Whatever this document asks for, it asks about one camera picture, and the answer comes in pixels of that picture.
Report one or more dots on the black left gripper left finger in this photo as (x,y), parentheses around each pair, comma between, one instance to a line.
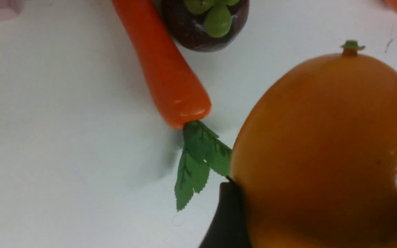
(228,228)

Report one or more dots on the dark purple plastic mangosteen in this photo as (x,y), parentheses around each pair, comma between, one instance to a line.
(205,25)

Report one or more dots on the orange plastic carrot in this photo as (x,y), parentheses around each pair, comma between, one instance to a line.
(179,96)

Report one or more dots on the orange yellow plastic mango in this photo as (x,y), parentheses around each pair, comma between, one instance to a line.
(316,158)

